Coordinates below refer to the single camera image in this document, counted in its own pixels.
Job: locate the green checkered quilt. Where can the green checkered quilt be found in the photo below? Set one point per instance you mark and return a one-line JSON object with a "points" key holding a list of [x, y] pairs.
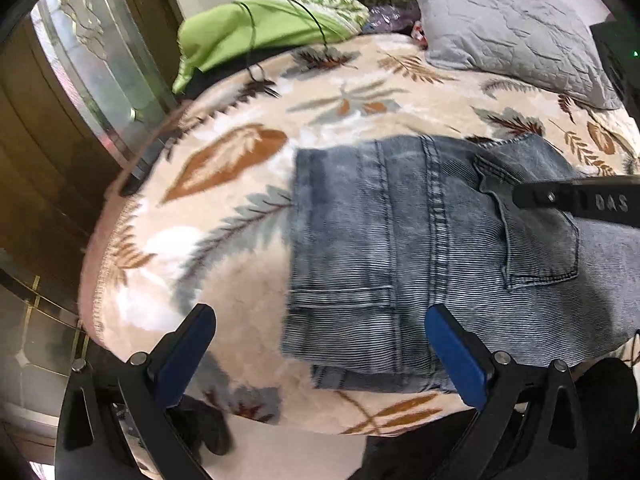
{"points": [[225, 35]]}

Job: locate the blue denim pants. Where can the blue denim pants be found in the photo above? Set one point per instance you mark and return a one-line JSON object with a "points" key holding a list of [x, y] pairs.
{"points": [[380, 240]]}

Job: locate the wooden door with glass panel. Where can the wooden door with glass panel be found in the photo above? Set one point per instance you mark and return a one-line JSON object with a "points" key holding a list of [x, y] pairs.
{"points": [[50, 135]]}

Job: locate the purple plastic bag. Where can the purple plastic bag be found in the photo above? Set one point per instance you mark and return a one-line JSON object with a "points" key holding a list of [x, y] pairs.
{"points": [[390, 17]]}

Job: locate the grey quilted pillow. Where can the grey quilted pillow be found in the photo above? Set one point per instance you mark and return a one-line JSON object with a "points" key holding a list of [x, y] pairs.
{"points": [[500, 25]]}

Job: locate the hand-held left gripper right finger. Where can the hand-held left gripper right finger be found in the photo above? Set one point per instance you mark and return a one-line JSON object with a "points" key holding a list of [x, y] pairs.
{"points": [[452, 347]]}

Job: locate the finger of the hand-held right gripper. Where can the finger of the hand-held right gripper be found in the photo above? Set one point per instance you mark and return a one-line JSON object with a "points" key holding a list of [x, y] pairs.
{"points": [[550, 196]]}

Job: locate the leaf print blanket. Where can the leaf print blanket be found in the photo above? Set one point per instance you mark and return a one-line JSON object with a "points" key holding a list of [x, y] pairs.
{"points": [[225, 240]]}

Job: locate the black phone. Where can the black phone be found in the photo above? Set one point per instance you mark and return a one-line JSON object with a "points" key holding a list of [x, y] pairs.
{"points": [[131, 182]]}

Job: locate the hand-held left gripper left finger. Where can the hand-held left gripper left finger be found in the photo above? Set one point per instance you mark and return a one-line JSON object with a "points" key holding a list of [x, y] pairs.
{"points": [[192, 340]]}

